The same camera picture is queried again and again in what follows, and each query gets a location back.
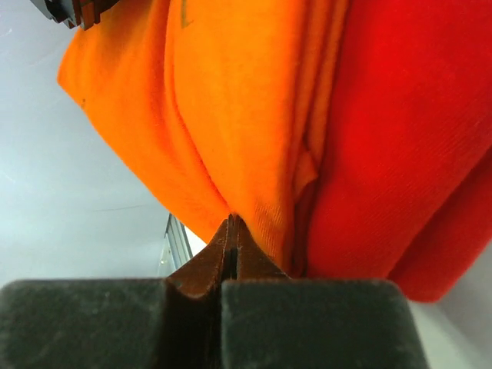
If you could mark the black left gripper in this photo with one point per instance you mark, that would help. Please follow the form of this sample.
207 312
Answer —
74 13

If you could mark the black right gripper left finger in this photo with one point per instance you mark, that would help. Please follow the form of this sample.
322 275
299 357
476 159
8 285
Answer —
171 322

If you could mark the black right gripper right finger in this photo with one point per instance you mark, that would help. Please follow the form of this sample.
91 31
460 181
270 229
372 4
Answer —
269 320

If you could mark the orange t shirt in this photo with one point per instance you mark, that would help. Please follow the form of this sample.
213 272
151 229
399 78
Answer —
218 107

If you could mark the red folded t shirt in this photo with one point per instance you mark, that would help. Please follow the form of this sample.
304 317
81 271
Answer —
405 189

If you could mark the aluminium frame rail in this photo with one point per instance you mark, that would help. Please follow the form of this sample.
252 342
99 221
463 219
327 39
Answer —
176 250

